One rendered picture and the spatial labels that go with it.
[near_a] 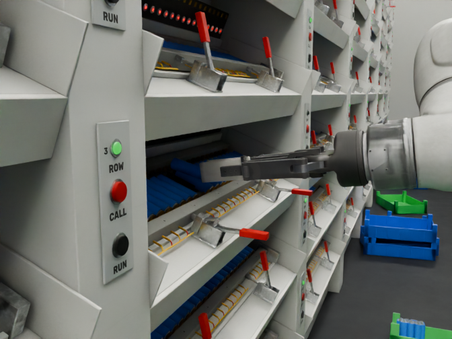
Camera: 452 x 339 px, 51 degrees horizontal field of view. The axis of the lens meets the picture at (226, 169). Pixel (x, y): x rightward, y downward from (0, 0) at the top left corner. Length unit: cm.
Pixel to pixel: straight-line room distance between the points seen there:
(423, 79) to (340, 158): 17
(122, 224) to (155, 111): 11
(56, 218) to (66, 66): 10
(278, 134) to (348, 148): 39
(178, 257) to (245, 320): 31
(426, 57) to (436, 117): 13
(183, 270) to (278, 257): 54
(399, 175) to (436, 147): 5
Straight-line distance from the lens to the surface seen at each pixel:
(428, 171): 60
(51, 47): 33
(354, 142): 62
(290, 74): 98
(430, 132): 60
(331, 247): 176
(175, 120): 48
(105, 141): 36
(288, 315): 109
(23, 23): 35
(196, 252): 56
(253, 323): 82
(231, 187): 74
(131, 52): 39
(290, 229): 102
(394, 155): 60
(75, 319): 36
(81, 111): 34
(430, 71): 70
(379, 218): 240
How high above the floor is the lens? 72
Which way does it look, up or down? 9 degrees down
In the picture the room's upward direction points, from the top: straight up
